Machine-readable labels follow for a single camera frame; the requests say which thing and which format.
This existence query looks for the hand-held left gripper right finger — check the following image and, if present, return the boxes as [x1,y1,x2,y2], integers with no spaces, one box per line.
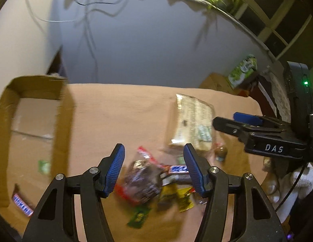
[183,143,283,242]

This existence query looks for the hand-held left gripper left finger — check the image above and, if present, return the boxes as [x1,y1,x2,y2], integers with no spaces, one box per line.
[22,143,127,242]

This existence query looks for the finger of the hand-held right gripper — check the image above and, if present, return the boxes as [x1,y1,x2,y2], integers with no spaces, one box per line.
[213,116,293,145]
[233,112,293,131]

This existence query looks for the dark chocolate bar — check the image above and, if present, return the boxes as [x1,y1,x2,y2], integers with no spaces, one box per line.
[11,184,35,218]
[160,165,191,184]

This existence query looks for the yellow lidded jelly cup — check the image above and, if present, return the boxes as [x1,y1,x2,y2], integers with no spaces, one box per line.
[214,145,228,162]

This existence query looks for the dark snack packet red edges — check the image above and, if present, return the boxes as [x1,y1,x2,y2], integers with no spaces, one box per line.
[136,146,169,172]
[116,160,164,205]

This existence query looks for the clear bread packet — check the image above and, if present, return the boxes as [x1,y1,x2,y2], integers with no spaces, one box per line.
[169,93,215,152]

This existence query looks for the yellow black candy wrapper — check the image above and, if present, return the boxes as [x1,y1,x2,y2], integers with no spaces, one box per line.
[156,183,179,211]

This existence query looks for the white fluffy cloth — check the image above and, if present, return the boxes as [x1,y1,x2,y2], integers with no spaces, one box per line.
[263,156,313,208]

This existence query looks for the closed brown cardboard box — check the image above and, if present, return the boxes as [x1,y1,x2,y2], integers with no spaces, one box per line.
[199,73,250,98]

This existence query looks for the green snack bag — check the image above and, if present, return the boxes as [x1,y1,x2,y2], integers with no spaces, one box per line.
[228,54,258,89]

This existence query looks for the green snack packet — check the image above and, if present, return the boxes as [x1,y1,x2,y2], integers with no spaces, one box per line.
[127,204,151,229]

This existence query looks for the small green packet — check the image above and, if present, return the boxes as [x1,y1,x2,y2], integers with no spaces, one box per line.
[38,160,51,175]

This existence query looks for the white cabinet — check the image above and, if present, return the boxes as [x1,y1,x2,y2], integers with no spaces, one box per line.
[0,0,64,81]

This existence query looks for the white shelf frame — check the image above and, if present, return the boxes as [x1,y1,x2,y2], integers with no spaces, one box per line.
[237,0,313,59]

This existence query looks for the white cable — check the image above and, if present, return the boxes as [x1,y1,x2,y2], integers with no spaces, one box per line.
[22,0,74,24]

